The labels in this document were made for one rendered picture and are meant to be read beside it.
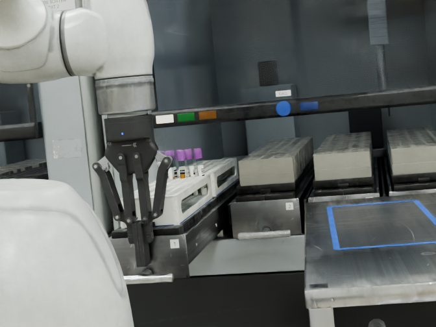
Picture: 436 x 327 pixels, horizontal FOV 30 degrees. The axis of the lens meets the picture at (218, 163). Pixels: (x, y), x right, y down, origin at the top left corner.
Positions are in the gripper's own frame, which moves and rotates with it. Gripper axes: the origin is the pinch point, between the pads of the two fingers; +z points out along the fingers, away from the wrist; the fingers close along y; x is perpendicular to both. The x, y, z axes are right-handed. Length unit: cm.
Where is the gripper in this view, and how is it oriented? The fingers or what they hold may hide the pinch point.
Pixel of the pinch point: (141, 243)
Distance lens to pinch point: 129.6
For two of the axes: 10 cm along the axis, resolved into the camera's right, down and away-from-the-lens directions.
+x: -1.9, 1.1, -9.8
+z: 1.0, 9.9, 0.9
